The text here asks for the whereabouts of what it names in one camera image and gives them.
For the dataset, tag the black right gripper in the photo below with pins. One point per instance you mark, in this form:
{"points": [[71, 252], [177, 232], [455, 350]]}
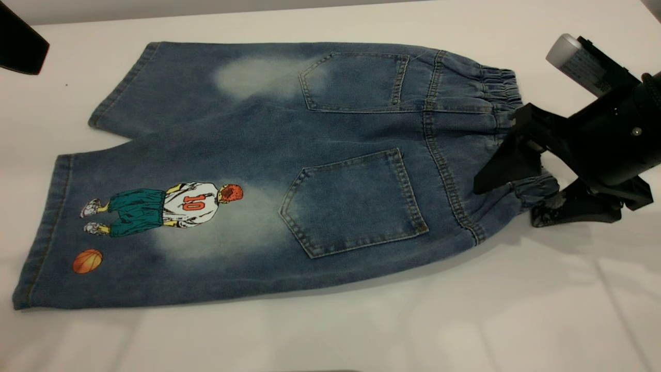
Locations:
{"points": [[614, 139]]}

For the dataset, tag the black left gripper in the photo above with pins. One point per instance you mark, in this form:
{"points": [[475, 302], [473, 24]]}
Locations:
{"points": [[20, 44]]}

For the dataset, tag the blue denim printed shorts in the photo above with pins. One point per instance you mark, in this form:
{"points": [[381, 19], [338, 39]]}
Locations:
{"points": [[310, 134]]}

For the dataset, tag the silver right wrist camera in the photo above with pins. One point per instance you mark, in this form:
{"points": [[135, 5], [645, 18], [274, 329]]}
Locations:
{"points": [[573, 62]]}

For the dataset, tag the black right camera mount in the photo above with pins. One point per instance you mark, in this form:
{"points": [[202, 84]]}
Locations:
{"points": [[617, 77]]}

